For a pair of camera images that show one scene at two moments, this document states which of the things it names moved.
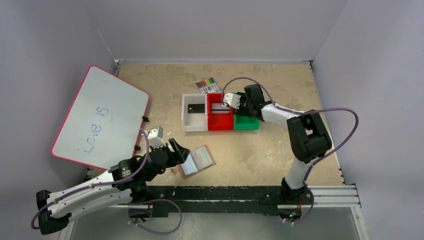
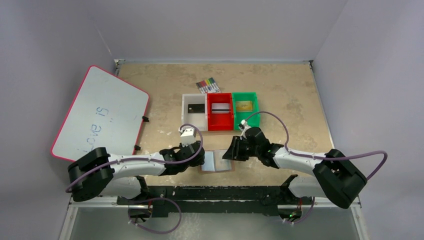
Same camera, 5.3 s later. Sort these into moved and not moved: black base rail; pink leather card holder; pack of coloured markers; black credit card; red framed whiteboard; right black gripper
Moved: pink leather card holder; right black gripper
Not moved: pack of coloured markers; black base rail; red framed whiteboard; black credit card
